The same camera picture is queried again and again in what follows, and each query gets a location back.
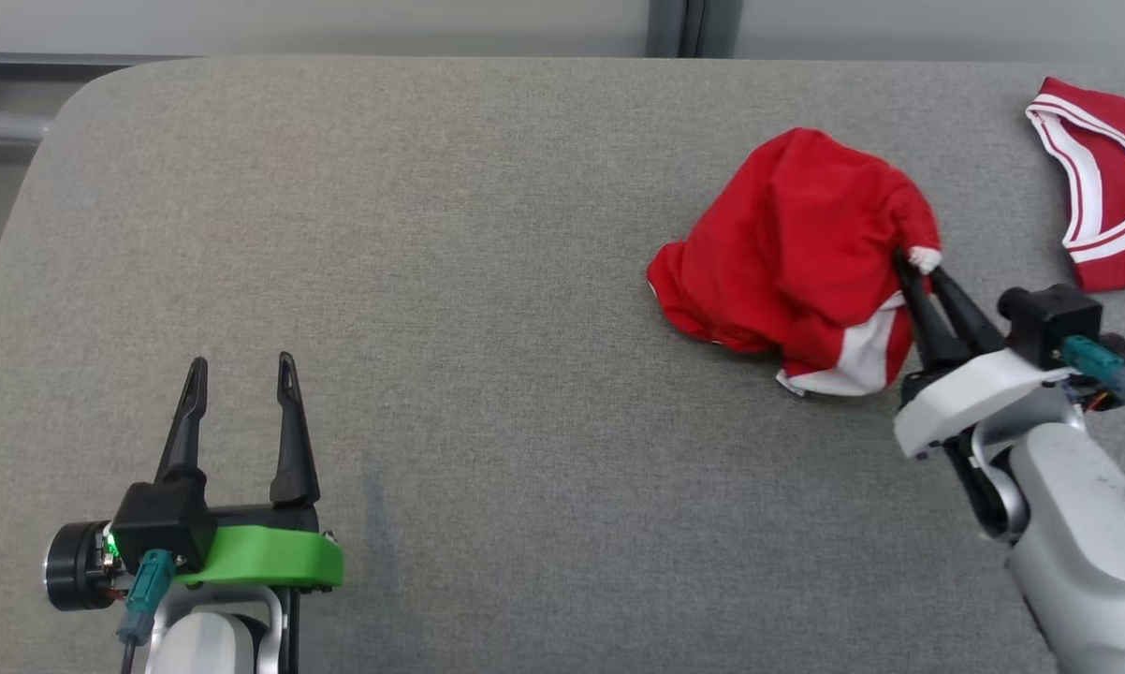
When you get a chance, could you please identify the red shorts with white stripe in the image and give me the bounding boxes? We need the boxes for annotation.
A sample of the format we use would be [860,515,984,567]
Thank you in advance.
[646,127,943,398]

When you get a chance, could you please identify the left teal-plug camera cable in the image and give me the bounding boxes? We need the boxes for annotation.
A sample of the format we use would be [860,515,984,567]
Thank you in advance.
[116,549,176,674]

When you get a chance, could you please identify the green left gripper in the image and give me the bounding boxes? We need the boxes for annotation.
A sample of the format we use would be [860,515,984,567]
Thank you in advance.
[43,352,345,614]

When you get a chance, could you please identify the right teal-plug camera cable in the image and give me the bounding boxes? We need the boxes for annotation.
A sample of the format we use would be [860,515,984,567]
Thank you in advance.
[1060,335,1125,422]

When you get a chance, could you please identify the red white-sleeved t-shirt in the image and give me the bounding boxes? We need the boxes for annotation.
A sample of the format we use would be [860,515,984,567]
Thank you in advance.
[1025,77,1125,293]

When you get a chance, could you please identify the teal-plug camera cable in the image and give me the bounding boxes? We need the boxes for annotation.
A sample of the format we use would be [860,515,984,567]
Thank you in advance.
[1060,335,1125,422]
[116,549,176,674]

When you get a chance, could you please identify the grey partition post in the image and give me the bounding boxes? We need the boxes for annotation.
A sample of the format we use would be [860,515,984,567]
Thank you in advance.
[647,0,743,59]

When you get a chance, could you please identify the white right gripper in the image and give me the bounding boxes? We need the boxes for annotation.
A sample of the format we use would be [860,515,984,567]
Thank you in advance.
[892,248,1125,460]

